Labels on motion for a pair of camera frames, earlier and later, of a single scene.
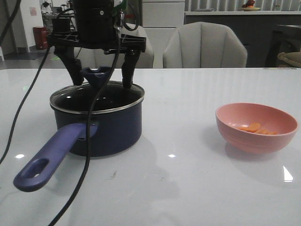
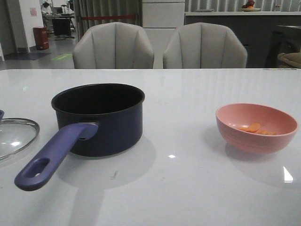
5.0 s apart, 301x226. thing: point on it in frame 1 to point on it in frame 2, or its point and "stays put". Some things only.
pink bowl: (254, 128) stays put
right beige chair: (204, 44) stays put
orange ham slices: (255, 127) stays put
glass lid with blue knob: (80, 98) to (22, 120)
